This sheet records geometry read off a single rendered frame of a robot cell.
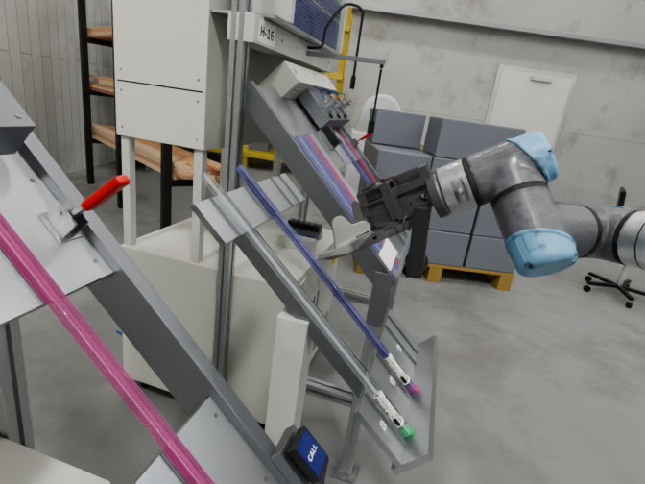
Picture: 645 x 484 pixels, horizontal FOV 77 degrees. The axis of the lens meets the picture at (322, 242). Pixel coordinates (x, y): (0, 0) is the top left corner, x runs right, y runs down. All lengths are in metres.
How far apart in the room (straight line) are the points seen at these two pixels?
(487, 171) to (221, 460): 0.49
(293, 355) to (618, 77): 8.56
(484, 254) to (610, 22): 6.25
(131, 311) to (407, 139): 2.98
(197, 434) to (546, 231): 0.47
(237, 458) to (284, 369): 0.31
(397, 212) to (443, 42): 7.37
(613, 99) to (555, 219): 8.44
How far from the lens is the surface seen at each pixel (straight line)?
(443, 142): 3.00
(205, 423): 0.51
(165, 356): 0.53
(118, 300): 0.54
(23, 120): 0.52
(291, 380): 0.82
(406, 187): 0.64
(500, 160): 0.62
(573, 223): 0.61
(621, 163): 9.27
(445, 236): 3.16
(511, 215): 0.59
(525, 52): 8.33
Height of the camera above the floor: 1.19
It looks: 19 degrees down
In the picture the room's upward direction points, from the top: 8 degrees clockwise
